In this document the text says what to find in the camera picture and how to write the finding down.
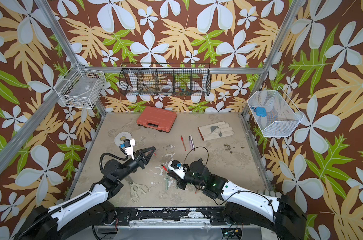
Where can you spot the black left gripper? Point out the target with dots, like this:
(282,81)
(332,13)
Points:
(140,159)

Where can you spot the red gel pen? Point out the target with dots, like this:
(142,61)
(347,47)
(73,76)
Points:
(182,140)

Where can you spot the brown white marker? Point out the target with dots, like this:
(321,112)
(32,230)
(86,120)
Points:
(193,143)

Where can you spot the pink marker pen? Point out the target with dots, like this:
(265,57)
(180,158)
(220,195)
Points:
(190,142)

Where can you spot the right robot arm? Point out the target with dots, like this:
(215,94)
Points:
(279,214)

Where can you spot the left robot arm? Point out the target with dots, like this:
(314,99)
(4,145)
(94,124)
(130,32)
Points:
(90,208)

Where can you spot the light green pen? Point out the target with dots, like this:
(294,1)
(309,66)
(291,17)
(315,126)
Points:
(166,182)

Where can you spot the red plastic tool case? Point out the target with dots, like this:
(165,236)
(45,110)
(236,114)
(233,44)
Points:
(158,119)

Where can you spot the white tape roll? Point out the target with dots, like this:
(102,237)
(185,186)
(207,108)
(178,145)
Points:
(119,138)

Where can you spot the white canvas work glove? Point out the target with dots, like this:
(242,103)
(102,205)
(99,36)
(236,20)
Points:
(215,131)

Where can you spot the blue object in basket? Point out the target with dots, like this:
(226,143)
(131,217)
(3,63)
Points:
(260,111)

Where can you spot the white mesh basket right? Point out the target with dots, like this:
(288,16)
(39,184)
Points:
(283,115)

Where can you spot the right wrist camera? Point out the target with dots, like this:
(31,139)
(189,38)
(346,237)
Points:
(176,170)

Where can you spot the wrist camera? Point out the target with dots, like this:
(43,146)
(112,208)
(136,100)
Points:
(127,147)
(176,170)

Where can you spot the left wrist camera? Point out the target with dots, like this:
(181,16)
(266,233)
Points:
(127,147)

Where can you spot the beige handled scissors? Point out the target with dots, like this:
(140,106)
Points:
(135,189)

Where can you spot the black wire basket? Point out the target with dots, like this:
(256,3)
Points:
(165,79)

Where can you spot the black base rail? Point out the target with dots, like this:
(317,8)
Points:
(209,216)

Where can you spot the white wire basket left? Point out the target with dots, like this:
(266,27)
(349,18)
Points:
(80,87)

